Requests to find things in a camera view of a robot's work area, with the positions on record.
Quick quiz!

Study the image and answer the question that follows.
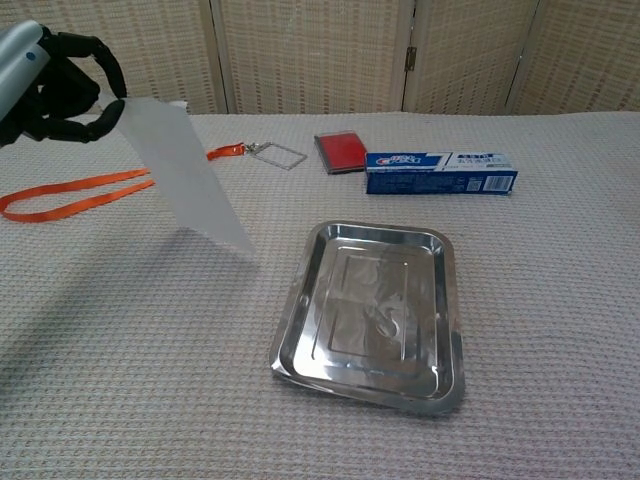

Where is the woven folding screen panel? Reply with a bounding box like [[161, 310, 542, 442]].
[[0, 0, 230, 117], [209, 0, 417, 115], [402, 0, 542, 115], [504, 0, 640, 115]]

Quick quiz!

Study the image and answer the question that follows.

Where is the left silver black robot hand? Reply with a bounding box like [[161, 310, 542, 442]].
[[0, 19, 129, 150]]

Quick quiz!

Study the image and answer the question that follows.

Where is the white translucent paper sheet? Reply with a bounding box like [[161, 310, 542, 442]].
[[110, 97, 257, 257]]

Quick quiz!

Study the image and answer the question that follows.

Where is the red ink pad case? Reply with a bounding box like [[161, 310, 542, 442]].
[[313, 132, 370, 176]]

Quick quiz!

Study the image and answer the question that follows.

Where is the beige waffle-weave tablecloth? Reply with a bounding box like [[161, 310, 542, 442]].
[[0, 112, 640, 480]]

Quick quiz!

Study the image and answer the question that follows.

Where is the blue toothpaste box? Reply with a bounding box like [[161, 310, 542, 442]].
[[364, 151, 519, 196]]

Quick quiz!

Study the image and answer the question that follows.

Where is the stainless steel tray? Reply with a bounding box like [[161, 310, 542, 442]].
[[269, 218, 466, 416]]

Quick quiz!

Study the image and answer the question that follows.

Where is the clear plastic badge holder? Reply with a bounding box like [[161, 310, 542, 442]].
[[244, 141, 308, 174]]

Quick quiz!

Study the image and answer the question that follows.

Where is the orange lanyard strap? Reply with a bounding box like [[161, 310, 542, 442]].
[[0, 141, 265, 223]]

